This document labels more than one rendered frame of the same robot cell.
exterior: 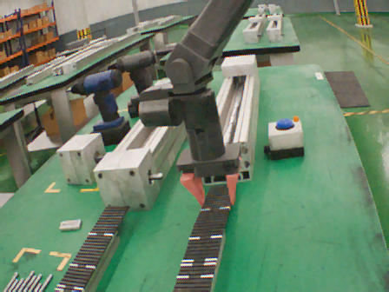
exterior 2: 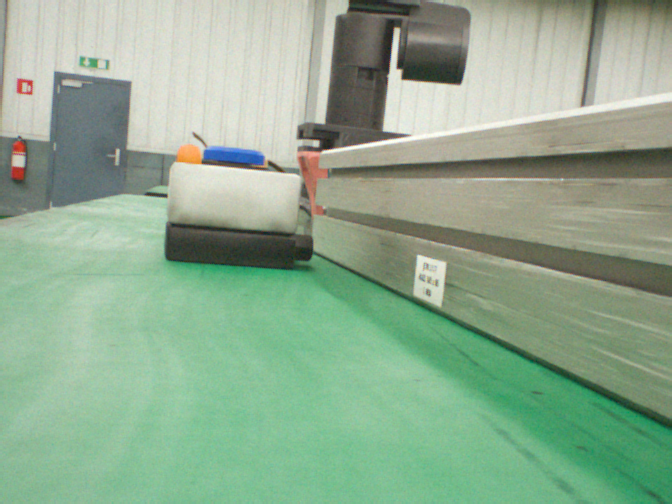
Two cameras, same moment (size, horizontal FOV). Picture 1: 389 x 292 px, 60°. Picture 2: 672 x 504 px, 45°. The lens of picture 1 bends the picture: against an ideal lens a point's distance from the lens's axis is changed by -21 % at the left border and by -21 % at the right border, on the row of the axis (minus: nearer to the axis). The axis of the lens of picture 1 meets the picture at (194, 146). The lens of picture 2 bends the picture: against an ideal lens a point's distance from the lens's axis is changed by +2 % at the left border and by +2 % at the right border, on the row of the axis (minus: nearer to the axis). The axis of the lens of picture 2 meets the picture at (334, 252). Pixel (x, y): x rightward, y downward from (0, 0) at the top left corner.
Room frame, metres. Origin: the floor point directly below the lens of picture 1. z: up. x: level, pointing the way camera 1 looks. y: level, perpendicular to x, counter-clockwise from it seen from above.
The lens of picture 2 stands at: (1.35, -0.38, 0.83)
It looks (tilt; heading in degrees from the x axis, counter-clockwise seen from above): 4 degrees down; 153
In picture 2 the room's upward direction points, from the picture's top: 6 degrees clockwise
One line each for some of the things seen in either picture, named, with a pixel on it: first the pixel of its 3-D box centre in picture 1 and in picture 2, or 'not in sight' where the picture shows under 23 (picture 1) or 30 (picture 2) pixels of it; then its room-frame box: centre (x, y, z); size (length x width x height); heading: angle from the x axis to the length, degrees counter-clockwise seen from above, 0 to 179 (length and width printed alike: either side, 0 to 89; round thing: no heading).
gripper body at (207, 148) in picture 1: (207, 143); (355, 110); (0.65, -0.02, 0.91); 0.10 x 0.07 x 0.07; 75
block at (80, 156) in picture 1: (86, 159); not in sight; (0.94, 0.27, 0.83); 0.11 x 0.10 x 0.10; 68
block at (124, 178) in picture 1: (132, 180); not in sight; (0.76, 0.13, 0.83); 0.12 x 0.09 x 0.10; 76
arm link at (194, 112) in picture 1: (195, 108); (368, 47); (0.65, -0.01, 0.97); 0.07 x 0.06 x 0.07; 62
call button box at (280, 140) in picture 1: (282, 138); (242, 213); (0.84, -0.20, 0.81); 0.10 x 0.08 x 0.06; 76
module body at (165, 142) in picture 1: (174, 110); not in sight; (1.19, 0.04, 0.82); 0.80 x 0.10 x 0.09; 166
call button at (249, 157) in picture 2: (285, 124); (233, 163); (0.84, -0.21, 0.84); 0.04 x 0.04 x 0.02
